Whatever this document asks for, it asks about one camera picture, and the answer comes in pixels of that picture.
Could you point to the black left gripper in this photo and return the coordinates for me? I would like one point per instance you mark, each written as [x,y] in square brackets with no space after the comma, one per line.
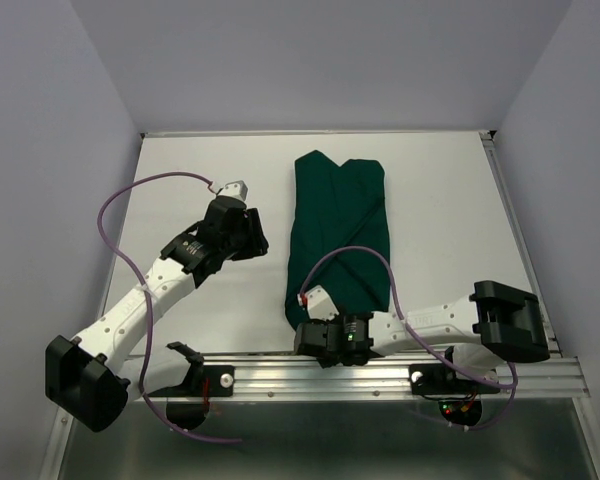
[257,242]

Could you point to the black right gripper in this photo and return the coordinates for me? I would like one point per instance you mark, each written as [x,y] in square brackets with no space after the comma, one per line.
[337,319]

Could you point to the green surgical drape cloth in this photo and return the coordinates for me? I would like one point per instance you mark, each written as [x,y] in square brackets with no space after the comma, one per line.
[338,206]

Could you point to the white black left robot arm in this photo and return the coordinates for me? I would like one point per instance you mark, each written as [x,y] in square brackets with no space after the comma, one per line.
[90,375]

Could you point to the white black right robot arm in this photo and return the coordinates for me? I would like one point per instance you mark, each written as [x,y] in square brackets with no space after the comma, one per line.
[469,338]

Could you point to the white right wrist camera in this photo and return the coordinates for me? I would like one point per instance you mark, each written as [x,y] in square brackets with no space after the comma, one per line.
[318,304]

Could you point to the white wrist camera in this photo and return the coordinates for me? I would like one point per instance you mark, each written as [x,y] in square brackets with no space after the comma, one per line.
[237,190]
[318,304]

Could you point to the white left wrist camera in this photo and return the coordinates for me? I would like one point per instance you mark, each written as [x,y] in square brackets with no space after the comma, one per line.
[237,190]

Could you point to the aluminium front rail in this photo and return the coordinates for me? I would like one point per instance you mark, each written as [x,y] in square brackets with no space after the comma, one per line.
[286,378]

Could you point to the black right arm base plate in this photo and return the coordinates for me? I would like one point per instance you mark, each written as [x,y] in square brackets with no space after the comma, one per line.
[437,380]

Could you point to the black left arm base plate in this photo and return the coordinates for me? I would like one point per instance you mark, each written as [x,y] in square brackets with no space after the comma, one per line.
[208,381]

